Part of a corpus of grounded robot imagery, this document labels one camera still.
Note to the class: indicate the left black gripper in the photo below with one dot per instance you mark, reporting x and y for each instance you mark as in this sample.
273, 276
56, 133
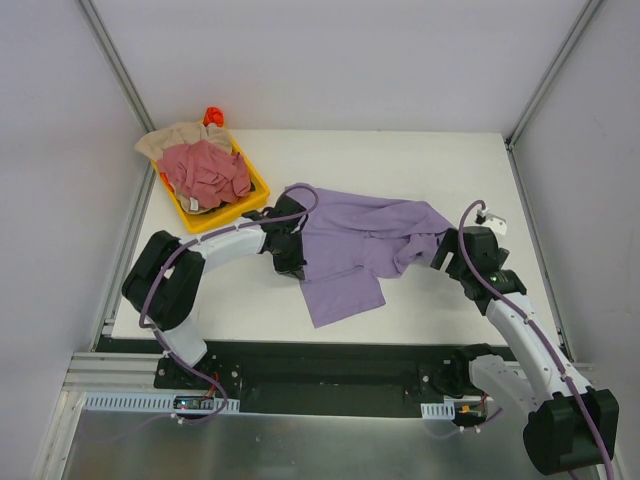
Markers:
292, 242

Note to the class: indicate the yellow plastic tray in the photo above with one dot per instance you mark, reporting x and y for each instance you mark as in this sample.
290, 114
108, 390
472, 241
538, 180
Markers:
198, 223

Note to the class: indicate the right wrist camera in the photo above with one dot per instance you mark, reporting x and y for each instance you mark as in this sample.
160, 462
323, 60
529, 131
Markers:
496, 224

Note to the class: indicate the white cable duct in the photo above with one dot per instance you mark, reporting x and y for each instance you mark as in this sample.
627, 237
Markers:
158, 403
438, 411

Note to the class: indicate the orange red cloth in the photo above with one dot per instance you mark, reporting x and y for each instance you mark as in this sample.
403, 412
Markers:
214, 116

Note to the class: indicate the beige t-shirt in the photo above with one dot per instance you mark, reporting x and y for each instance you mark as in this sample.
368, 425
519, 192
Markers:
153, 144

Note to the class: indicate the purple t-shirt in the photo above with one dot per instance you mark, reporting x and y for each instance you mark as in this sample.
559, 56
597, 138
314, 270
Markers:
351, 242

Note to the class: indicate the right white cable duct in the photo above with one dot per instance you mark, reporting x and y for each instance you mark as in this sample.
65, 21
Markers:
438, 411

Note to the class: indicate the pink t-shirt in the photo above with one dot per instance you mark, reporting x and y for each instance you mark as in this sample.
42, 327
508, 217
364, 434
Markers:
205, 175

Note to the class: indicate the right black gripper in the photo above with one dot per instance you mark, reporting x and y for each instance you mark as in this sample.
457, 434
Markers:
451, 255

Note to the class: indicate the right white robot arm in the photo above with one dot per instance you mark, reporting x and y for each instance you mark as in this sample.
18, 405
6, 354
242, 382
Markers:
567, 423

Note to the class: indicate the left white cable duct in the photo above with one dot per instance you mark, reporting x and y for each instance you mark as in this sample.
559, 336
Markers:
158, 403

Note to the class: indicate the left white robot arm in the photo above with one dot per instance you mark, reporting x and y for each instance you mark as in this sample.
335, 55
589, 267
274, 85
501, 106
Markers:
164, 280

